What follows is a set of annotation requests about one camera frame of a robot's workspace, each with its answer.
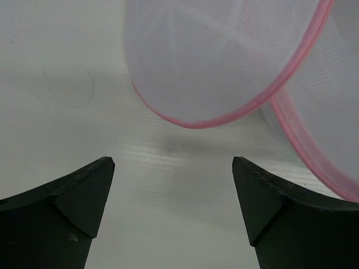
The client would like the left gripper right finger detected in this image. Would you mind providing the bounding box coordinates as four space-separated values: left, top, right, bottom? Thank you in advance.
232 157 358 268

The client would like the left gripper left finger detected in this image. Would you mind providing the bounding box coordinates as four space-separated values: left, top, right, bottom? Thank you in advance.
1 157 114 268

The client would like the white mesh laundry bag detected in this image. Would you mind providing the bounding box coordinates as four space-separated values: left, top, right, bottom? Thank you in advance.
124 1 358 202

